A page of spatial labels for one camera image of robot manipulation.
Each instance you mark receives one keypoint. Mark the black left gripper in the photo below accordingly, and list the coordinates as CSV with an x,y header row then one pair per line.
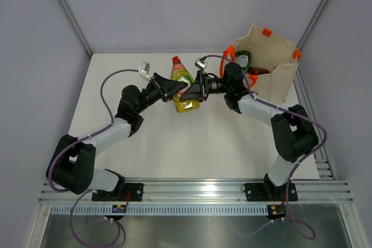
x,y
171,87

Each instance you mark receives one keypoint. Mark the red dish soap bottle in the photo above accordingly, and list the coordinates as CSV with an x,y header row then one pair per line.
x,y
256,71

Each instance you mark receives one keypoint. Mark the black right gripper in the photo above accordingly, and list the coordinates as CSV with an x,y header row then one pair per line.
x,y
199,91

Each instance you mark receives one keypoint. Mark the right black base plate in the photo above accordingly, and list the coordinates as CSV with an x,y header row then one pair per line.
x,y
261,192

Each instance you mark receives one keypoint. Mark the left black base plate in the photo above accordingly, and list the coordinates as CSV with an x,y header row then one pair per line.
x,y
132,192

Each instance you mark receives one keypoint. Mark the left aluminium frame post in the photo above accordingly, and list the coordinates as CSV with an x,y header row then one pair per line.
x,y
67,11

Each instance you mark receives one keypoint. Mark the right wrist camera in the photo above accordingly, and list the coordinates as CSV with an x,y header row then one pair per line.
x,y
201,64

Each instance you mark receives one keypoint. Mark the yellow dish soap bottle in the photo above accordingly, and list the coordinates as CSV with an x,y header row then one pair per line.
x,y
181,74

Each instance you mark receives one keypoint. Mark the right aluminium frame post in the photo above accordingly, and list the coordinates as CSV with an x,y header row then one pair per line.
x,y
312,24

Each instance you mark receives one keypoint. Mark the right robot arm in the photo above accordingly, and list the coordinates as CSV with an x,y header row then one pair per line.
x,y
293,132

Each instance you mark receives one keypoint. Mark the green dish soap bottle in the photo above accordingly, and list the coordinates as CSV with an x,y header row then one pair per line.
x,y
243,59

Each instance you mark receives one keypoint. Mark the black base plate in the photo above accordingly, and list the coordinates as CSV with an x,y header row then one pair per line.
x,y
132,192
261,192

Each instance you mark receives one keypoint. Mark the aluminium frame post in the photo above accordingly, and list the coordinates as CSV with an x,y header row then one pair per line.
x,y
67,11
312,24

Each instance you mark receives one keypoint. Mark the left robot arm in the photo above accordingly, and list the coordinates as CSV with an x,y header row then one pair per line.
x,y
72,167

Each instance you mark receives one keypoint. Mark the aluminium mounting rail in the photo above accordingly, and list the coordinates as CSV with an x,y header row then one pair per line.
x,y
217,191

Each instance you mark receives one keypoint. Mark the beige canvas bag orange handles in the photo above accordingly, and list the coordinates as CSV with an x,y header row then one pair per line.
x,y
271,51

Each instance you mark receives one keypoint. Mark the white slotted cable duct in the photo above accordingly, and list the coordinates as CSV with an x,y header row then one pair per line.
x,y
164,210

